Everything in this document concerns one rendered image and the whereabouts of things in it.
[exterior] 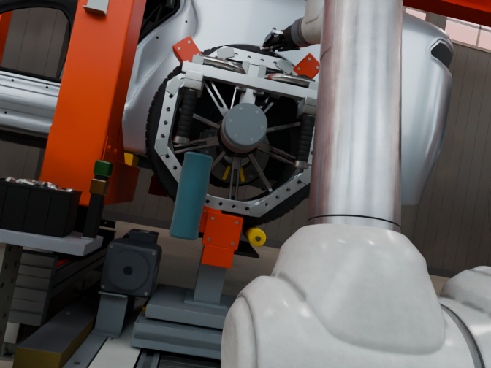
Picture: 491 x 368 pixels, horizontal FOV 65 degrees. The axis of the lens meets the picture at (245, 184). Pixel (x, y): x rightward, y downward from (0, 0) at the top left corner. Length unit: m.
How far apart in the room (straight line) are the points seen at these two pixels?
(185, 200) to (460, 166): 6.37
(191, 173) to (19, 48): 5.36
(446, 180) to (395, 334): 6.72
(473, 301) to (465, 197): 6.81
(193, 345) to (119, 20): 1.06
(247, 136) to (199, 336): 0.68
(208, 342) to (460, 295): 1.02
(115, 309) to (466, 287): 1.21
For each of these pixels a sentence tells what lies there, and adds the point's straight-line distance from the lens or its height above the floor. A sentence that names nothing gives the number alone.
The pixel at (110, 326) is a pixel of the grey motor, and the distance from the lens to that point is 1.52.
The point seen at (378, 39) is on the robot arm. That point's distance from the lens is 0.50.
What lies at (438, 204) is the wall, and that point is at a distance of 6.99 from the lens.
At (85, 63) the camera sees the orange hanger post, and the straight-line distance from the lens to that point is 1.31.
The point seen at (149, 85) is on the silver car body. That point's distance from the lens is 1.80.
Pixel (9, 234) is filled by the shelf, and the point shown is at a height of 0.44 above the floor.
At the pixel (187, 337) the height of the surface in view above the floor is 0.15.
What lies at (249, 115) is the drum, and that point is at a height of 0.88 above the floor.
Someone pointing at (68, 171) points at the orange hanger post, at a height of 0.61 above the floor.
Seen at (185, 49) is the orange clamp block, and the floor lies 1.08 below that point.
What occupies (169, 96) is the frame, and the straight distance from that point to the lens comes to 1.34.
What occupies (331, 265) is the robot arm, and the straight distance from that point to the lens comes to 0.36.
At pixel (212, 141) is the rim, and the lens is 1.40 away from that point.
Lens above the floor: 0.63
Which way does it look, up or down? 2 degrees up
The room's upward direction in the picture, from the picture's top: 11 degrees clockwise
